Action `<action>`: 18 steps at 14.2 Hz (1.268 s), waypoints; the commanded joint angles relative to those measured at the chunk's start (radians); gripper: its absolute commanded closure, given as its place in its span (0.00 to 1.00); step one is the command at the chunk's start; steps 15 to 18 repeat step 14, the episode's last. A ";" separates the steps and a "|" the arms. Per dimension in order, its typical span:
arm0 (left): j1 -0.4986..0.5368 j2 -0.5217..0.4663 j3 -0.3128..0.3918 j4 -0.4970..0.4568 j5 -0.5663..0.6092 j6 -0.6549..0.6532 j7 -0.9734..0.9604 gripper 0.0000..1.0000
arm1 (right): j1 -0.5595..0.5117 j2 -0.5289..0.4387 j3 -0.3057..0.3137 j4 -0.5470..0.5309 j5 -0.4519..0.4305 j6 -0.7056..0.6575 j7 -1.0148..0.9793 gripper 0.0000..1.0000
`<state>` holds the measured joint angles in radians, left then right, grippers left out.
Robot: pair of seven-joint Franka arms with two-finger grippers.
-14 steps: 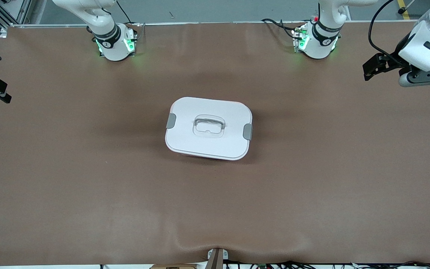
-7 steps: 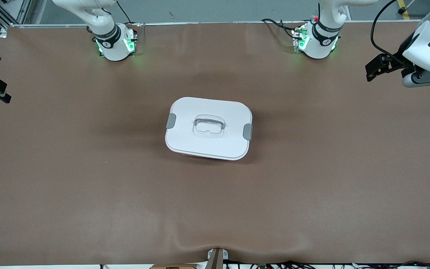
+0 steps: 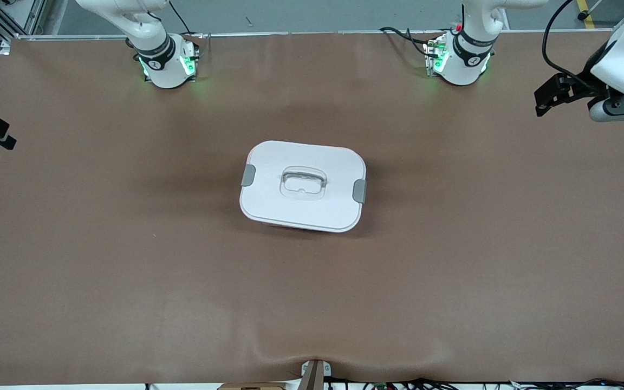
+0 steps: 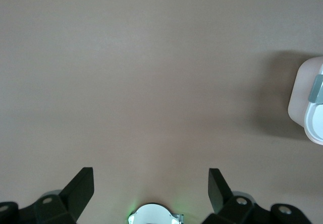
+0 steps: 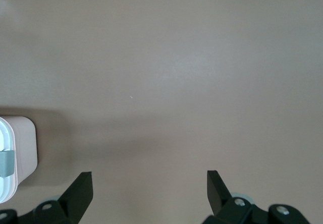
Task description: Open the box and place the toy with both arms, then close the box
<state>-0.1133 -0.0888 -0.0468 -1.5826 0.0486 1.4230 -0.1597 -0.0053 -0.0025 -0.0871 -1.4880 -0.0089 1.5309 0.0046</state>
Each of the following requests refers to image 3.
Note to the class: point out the white box lid grey latches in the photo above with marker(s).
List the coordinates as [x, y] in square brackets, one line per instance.
[268, 200]

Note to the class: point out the brown table mat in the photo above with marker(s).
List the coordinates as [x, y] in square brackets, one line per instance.
[312, 298]

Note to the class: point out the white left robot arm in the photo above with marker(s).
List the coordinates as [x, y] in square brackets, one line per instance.
[469, 70]

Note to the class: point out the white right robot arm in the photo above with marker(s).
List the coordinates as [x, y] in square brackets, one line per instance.
[163, 73]

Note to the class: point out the silver table edge rail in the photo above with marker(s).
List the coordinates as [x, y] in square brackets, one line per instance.
[247, 34]

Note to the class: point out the black stand foot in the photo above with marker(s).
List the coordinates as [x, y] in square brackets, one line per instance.
[582, 15]

